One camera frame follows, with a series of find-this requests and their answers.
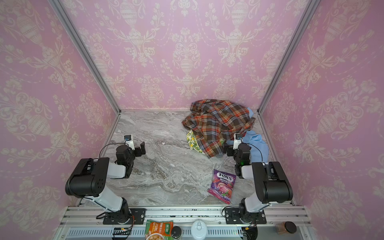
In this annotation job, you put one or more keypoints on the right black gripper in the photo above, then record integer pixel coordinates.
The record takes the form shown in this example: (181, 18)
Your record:
(229, 150)

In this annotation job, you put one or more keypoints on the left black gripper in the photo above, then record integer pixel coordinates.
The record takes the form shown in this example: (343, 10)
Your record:
(137, 151)

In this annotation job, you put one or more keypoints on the red plaid flannel shirt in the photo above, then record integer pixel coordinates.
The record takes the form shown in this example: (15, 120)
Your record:
(215, 121)

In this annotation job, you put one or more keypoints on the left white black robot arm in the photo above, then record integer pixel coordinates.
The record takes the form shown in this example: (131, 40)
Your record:
(88, 181)

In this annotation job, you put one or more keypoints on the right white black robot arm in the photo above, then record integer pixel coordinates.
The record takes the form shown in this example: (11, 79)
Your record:
(270, 182)

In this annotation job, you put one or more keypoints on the light blue cloth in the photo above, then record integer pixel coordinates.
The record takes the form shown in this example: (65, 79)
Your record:
(255, 144)

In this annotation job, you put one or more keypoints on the yellow floral cloth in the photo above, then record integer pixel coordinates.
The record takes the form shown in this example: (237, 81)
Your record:
(193, 143)

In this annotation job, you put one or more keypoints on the purple Fox's candy bag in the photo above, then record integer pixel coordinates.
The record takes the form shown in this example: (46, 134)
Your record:
(222, 186)

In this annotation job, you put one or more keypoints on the orange green snack packet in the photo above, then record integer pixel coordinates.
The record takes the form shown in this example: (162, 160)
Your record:
(158, 230)

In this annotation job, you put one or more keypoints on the black round object bottom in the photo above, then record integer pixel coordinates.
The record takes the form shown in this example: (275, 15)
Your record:
(250, 233)

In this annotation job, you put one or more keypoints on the white round lidded container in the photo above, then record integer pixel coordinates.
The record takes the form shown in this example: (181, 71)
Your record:
(199, 230)

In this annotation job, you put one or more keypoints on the small black round cap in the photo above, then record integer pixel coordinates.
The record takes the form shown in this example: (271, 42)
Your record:
(176, 233)

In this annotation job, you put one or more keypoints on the brown jar with black lid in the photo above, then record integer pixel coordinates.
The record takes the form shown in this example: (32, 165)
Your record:
(286, 228)

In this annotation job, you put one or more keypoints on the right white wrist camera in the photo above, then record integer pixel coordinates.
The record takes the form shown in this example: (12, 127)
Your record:
(238, 139)

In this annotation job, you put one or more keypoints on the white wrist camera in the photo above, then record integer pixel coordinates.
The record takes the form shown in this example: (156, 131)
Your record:
(238, 139)
(129, 141)

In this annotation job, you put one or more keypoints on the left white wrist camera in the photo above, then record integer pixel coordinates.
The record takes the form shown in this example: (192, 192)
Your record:
(129, 141)

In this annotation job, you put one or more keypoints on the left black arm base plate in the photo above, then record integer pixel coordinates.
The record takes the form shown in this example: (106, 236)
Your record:
(135, 216)

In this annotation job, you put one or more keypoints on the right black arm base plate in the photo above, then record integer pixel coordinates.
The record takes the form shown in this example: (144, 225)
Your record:
(236, 216)

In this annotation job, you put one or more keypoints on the aluminium front frame rail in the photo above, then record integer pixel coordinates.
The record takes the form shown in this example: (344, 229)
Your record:
(210, 214)

